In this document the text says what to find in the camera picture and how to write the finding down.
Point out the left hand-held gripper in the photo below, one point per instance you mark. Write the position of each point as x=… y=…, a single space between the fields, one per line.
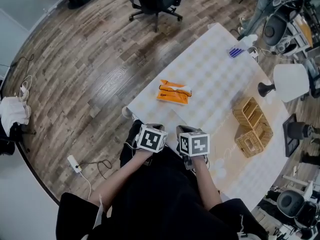
x=151 y=139

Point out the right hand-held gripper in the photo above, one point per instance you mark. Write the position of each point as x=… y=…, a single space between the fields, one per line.
x=195 y=144

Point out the orange packet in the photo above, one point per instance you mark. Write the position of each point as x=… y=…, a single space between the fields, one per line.
x=172 y=95

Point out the wicker basket with compartments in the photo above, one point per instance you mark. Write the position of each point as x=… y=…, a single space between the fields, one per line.
x=250 y=144

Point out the person's right forearm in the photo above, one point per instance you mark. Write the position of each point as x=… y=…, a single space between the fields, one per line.
x=206 y=186

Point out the person's left forearm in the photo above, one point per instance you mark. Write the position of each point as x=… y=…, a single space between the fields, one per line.
x=120 y=181

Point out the person's white shoe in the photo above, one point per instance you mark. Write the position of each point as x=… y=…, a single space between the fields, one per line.
x=127 y=112

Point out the checkered tablecloth with flower print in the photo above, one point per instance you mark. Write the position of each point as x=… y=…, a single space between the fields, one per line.
x=212 y=84

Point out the person's black clothing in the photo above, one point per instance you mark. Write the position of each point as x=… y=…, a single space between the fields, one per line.
x=160 y=204

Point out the white power strip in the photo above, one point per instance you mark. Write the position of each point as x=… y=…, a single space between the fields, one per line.
x=254 y=54
x=73 y=163

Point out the black tray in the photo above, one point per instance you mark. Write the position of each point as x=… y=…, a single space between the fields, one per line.
x=290 y=146

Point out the blue striped white spray bottle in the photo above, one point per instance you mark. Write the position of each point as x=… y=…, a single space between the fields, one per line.
x=236 y=51

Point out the dark grey jug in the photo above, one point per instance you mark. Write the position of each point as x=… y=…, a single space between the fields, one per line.
x=297 y=130

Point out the white shade table lamp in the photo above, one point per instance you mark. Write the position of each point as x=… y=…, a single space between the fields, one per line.
x=290 y=81

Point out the white cloth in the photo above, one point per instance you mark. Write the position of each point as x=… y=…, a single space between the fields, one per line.
x=12 y=114

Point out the black chair with clothes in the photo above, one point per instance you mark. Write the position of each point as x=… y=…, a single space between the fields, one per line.
x=10 y=141

